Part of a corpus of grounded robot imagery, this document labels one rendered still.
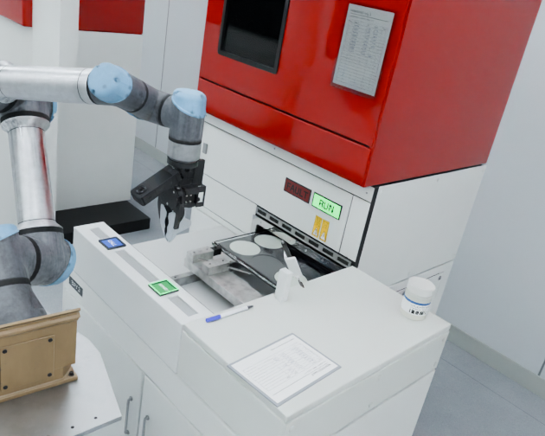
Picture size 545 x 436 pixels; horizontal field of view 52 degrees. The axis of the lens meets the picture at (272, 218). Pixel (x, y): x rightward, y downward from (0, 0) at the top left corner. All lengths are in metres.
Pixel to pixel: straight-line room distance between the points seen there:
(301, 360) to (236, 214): 0.92
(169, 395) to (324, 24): 1.08
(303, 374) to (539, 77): 2.12
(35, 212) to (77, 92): 0.34
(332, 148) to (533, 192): 1.57
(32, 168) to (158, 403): 0.66
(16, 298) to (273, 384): 0.56
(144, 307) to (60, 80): 0.57
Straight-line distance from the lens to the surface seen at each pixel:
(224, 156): 2.10
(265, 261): 1.78
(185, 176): 1.32
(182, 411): 1.45
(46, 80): 1.32
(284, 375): 1.23
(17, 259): 1.33
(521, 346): 3.26
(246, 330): 1.34
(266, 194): 1.94
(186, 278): 1.74
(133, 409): 1.67
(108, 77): 1.19
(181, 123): 1.26
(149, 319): 1.46
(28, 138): 1.51
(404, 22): 1.53
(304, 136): 1.73
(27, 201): 1.47
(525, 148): 3.03
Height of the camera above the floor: 1.73
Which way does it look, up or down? 23 degrees down
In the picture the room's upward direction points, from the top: 11 degrees clockwise
